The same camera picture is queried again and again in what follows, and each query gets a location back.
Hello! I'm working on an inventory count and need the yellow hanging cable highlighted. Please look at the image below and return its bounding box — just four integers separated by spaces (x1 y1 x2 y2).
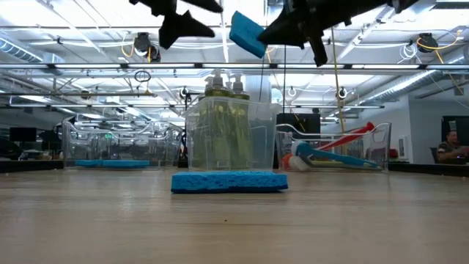
327 25 349 135

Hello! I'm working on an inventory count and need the blue dish brush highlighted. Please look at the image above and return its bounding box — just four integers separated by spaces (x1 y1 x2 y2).
291 141 380 172

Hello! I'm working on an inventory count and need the deep clear plastic bin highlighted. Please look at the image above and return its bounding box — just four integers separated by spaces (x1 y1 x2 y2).
184 96 281 172

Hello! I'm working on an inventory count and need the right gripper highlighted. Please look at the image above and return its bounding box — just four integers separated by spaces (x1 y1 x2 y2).
256 0 367 67

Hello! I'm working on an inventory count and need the shallow clear plastic tray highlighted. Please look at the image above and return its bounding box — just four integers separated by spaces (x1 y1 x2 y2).
273 121 393 173
61 120 185 170

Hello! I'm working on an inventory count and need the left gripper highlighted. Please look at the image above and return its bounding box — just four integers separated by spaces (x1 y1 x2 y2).
128 0 224 51

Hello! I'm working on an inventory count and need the black ceiling cable reel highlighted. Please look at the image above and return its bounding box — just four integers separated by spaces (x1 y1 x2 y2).
133 32 163 63
416 32 440 55

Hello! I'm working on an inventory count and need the person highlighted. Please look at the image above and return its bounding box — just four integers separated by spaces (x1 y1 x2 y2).
435 128 469 165

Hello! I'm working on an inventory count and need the red long-handled brush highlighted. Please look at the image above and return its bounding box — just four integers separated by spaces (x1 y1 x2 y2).
281 121 377 171

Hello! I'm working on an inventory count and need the black hanging cable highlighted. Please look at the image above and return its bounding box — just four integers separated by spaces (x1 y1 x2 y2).
281 43 288 114

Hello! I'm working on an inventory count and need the black monitor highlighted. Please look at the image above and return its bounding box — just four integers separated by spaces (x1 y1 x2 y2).
273 112 322 169

